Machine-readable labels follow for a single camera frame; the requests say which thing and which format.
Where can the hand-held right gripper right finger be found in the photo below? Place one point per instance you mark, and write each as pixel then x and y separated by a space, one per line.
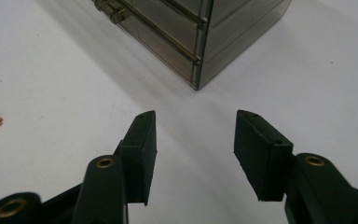
pixel 261 155

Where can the smoky clear drawer box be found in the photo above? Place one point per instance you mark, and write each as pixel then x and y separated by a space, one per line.
pixel 230 31

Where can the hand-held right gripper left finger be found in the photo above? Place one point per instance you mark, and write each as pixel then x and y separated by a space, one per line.
pixel 138 155

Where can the white table cover sheet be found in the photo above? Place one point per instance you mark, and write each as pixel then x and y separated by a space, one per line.
pixel 59 77

